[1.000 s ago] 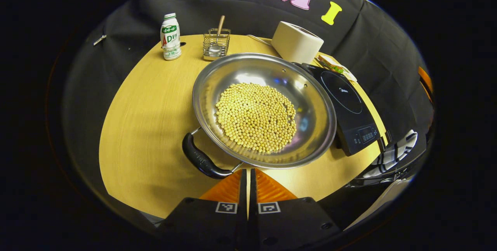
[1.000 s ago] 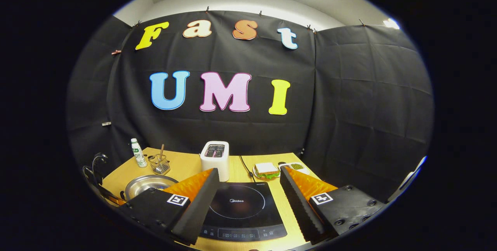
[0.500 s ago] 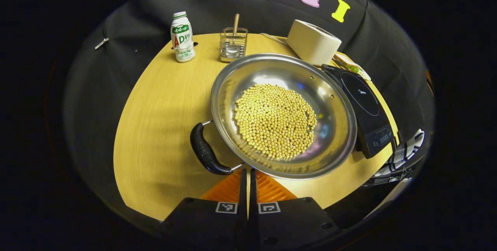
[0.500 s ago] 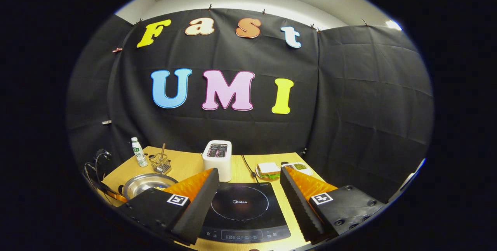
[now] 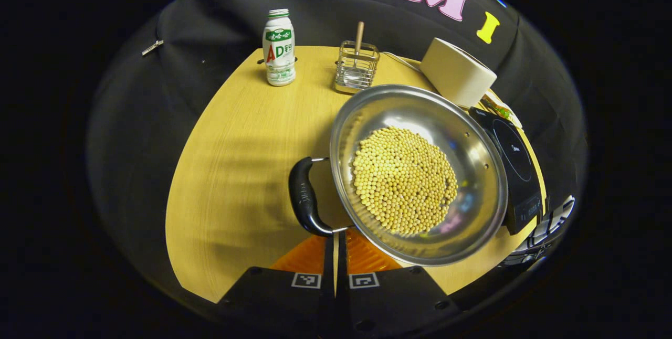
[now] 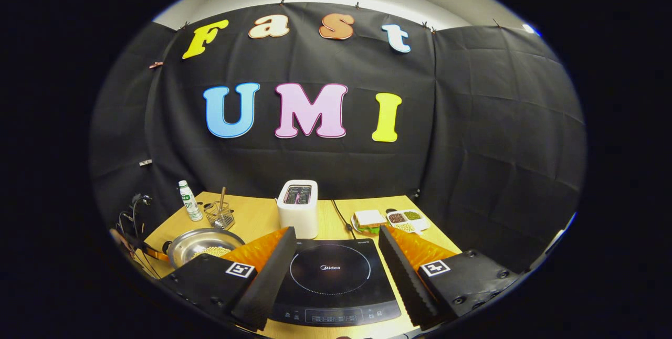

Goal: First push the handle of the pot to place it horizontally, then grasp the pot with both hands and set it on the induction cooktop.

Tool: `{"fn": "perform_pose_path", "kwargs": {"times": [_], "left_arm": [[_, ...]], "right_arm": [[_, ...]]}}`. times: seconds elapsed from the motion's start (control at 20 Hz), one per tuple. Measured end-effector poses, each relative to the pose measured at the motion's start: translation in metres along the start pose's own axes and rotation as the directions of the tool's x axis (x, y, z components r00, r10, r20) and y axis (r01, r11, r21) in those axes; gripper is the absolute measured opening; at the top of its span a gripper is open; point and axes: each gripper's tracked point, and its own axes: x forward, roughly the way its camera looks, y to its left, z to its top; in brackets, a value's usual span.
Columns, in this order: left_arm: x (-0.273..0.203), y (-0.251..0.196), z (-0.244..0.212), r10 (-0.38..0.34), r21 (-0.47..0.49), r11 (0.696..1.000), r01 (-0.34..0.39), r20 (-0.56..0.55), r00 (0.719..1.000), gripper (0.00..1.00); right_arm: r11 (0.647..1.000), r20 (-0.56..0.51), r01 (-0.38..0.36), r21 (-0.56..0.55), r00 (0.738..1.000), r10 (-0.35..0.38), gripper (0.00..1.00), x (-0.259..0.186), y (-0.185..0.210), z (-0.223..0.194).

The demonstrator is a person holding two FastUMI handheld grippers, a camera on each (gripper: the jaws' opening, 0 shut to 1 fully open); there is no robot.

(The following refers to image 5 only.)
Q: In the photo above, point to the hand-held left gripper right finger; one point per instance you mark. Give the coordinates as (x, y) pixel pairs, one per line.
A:
(394, 297)

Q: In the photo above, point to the green food packet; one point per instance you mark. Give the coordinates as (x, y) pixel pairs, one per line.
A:
(501, 110)

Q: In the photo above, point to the white toaster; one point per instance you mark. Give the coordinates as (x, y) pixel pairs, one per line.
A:
(457, 71)

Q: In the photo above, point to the black backdrop cloth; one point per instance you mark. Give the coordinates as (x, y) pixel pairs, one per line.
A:
(210, 29)

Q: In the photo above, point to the pile of yellow soybeans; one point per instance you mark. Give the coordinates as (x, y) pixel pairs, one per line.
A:
(404, 181)

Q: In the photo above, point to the white green-label drink bottle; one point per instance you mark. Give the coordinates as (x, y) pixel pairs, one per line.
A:
(279, 50)

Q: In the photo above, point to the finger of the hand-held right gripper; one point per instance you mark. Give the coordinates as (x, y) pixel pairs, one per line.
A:
(546, 229)

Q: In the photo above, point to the silver cloth clip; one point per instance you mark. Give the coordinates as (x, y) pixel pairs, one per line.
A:
(152, 48)

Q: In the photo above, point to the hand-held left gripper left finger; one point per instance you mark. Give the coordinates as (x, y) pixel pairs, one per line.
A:
(283, 297)

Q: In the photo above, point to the black induction cooktop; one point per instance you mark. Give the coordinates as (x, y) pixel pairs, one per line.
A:
(517, 160)

